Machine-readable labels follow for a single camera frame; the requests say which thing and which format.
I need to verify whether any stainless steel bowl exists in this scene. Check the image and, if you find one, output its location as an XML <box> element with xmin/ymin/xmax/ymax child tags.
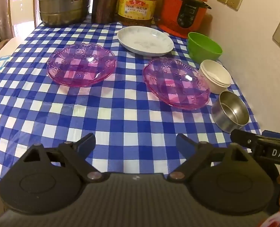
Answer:
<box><xmin>211</xmin><ymin>91</ymin><xmax>250</xmax><ymax>134</ymax></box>

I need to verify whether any white plastic bowl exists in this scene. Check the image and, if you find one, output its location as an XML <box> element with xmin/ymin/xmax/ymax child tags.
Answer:
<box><xmin>199</xmin><ymin>59</ymin><xmax>232</xmax><ymax>94</ymax></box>

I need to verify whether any purple plastic plate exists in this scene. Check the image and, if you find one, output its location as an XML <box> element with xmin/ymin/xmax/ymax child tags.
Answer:
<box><xmin>47</xmin><ymin>43</ymin><xmax>117</xmax><ymax>87</ymax></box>
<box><xmin>143</xmin><ymin>57</ymin><xmax>210</xmax><ymax>111</ymax></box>

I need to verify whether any green plastic bowl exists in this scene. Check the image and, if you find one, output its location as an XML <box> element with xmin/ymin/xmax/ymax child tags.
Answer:
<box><xmin>187</xmin><ymin>32</ymin><xmax>223</xmax><ymax>64</ymax></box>

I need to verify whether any blue white checkered tablecloth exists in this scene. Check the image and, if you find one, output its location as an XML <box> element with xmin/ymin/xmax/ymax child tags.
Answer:
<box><xmin>0</xmin><ymin>21</ymin><xmax>264</xmax><ymax>183</ymax></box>

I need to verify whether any white ceramic plate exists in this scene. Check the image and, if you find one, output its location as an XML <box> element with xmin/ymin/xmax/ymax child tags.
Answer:
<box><xmin>117</xmin><ymin>26</ymin><xmax>174</xmax><ymax>57</ymax></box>

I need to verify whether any red electric pressure cooker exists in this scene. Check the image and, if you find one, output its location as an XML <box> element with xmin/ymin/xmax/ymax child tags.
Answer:
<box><xmin>157</xmin><ymin>0</ymin><xmax>211</xmax><ymax>38</ymax></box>

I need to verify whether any stainless steel steamer pot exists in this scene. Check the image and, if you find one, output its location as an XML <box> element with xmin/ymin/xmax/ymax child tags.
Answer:
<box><xmin>38</xmin><ymin>0</ymin><xmax>90</xmax><ymax>27</ymax></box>

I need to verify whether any brown cylindrical canister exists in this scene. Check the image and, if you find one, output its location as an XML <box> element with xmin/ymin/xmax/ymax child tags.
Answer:
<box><xmin>91</xmin><ymin>0</ymin><xmax>117</xmax><ymax>24</ymax></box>

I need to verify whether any large cooking oil bottle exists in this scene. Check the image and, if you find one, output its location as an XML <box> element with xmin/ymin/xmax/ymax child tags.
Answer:
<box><xmin>118</xmin><ymin>0</ymin><xmax>157</xmax><ymax>27</ymax></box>

